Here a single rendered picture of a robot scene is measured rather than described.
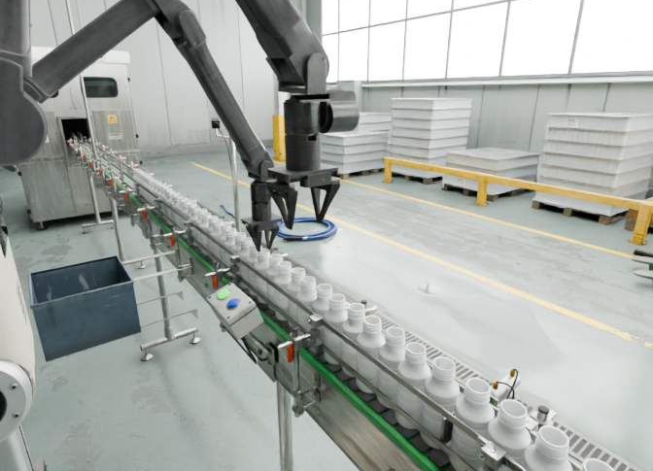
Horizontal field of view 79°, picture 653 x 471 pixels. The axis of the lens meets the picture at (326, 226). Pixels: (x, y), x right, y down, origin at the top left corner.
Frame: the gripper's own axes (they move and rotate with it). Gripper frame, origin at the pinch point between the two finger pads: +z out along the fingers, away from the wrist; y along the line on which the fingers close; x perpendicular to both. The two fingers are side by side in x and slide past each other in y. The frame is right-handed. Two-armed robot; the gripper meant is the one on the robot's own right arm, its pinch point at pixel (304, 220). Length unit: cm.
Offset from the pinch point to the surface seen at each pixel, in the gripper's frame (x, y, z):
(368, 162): 543, 519, 118
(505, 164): 271, 554, 89
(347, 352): 2.7, 12.1, 33.6
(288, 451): 35, 14, 92
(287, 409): 35, 14, 75
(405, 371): -14.4, 11.6, 27.7
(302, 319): 19.8, 11.7, 33.8
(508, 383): -24, 30, 33
